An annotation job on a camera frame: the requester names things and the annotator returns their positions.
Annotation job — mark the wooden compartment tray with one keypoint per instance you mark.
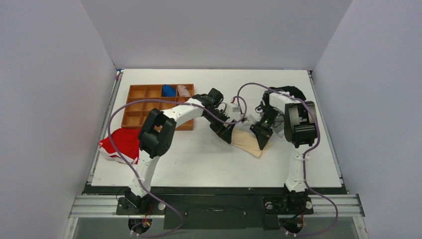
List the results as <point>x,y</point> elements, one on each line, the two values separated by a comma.
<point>135,115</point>

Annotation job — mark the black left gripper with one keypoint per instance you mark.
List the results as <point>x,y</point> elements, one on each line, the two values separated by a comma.
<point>224,133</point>

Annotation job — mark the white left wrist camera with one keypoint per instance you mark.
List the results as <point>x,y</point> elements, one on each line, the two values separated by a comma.
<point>232,108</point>

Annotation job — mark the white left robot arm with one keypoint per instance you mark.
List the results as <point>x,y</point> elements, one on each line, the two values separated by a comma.
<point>157,133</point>

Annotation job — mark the blue rolled underwear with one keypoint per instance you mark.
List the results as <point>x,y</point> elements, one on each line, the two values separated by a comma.
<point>168,91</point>

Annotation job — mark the black underwear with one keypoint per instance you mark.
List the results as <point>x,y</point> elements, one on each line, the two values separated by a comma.
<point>292,90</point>

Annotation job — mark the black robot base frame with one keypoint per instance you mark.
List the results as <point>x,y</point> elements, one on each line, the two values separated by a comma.
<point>212,208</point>

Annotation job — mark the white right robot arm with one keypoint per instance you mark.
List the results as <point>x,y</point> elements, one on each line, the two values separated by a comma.
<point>300,129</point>

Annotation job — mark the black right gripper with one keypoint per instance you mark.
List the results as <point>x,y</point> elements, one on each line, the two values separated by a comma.
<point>261,128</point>

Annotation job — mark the aluminium table edge rail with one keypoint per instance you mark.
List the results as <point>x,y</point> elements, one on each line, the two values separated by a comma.
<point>109,108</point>

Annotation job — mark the cream beige underwear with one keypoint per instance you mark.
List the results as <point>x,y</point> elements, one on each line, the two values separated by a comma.
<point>247,142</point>

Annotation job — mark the red underwear white band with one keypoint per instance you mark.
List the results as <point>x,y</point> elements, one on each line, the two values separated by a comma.
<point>127,143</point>

